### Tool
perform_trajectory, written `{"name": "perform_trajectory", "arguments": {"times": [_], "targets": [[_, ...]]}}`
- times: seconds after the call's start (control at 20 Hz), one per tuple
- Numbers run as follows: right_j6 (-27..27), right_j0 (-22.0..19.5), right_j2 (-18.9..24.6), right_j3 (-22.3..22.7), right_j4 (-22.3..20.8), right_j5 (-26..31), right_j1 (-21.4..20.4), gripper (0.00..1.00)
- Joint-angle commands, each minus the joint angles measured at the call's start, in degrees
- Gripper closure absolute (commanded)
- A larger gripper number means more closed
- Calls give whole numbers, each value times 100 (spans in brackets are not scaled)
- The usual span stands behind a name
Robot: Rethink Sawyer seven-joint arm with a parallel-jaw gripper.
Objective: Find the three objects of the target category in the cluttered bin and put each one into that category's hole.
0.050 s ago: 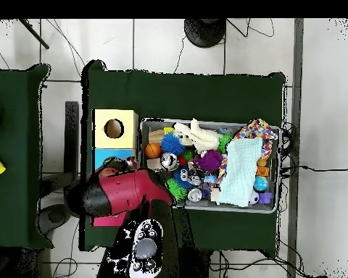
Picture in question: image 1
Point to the black rod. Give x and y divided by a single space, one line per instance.
34 34

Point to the wooden three-hole sorting box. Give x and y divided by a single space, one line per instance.
127 136

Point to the grey stand foot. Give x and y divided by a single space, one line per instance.
53 220

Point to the black flat panel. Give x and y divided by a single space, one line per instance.
71 139

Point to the dark green tablecloth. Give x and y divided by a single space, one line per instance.
177 92

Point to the blue spiky ball with eyes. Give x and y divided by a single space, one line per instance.
179 178

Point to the blue spiky rubber ball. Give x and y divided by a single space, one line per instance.
172 144

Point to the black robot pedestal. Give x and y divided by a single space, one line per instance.
197 266

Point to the mint green knitted cloth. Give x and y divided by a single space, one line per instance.
240 168

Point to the green spiky rubber ball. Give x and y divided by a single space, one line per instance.
177 189

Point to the small globe ball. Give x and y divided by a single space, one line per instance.
260 184

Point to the orange toy basketball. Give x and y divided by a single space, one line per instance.
153 150

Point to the crushed silver can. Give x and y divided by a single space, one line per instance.
168 161

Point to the black round stand base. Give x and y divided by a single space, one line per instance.
204 31

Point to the colourful dotted cloth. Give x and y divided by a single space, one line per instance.
255 130

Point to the purple spiky rubber toy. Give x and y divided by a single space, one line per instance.
210 160

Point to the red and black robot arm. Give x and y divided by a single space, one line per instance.
124 191

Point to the dark green side-table cloth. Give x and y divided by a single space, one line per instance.
17 115

